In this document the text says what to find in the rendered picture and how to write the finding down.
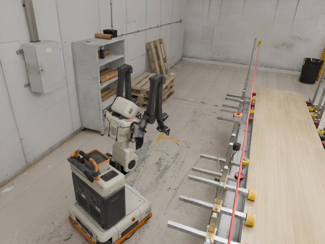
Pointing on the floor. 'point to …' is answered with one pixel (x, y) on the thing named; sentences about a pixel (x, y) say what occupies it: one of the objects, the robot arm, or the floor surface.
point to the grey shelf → (85, 94)
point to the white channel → (322, 122)
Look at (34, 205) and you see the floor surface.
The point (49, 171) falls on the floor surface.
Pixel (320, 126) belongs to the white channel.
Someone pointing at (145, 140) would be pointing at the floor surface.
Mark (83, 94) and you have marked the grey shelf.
